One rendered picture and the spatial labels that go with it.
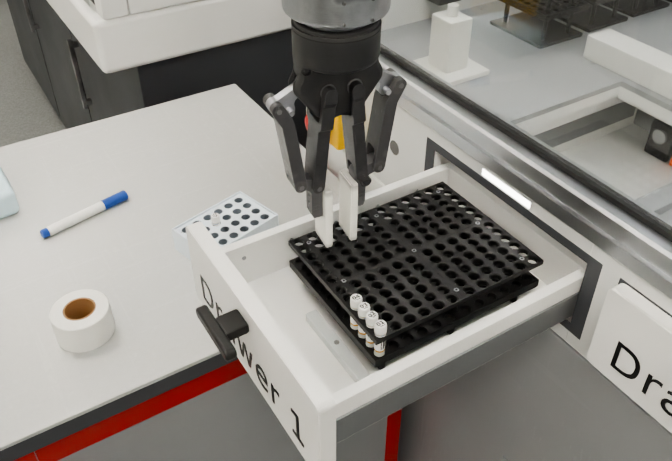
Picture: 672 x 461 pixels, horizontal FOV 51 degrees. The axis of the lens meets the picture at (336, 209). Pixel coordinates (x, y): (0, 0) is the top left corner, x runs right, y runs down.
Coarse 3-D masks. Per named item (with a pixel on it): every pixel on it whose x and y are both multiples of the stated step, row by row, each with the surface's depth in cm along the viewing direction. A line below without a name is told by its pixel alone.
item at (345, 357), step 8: (312, 312) 78; (312, 320) 77; (320, 320) 77; (312, 328) 78; (320, 328) 76; (328, 328) 76; (320, 336) 76; (328, 336) 75; (336, 336) 75; (328, 344) 75; (336, 344) 74; (344, 344) 74; (336, 352) 74; (344, 352) 74; (344, 360) 73; (352, 360) 73; (344, 368) 73; (352, 368) 72; (360, 368) 72; (352, 376) 72; (360, 376) 71
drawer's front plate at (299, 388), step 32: (192, 224) 78; (192, 256) 80; (224, 256) 74; (224, 288) 72; (256, 320) 66; (256, 352) 69; (288, 352) 63; (256, 384) 74; (288, 384) 63; (320, 384) 60; (288, 416) 67; (320, 416) 59; (320, 448) 62
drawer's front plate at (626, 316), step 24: (624, 288) 70; (624, 312) 69; (648, 312) 67; (600, 336) 73; (624, 336) 70; (648, 336) 68; (600, 360) 75; (624, 360) 72; (648, 360) 69; (624, 384) 73; (648, 408) 71
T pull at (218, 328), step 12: (204, 312) 69; (228, 312) 70; (204, 324) 69; (216, 324) 68; (228, 324) 68; (240, 324) 68; (216, 336) 67; (228, 336) 68; (228, 348) 66; (228, 360) 66
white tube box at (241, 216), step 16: (240, 192) 105; (208, 208) 101; (224, 208) 102; (240, 208) 102; (256, 208) 102; (208, 224) 99; (224, 224) 99; (240, 224) 99; (256, 224) 100; (272, 224) 100; (176, 240) 98; (224, 240) 97
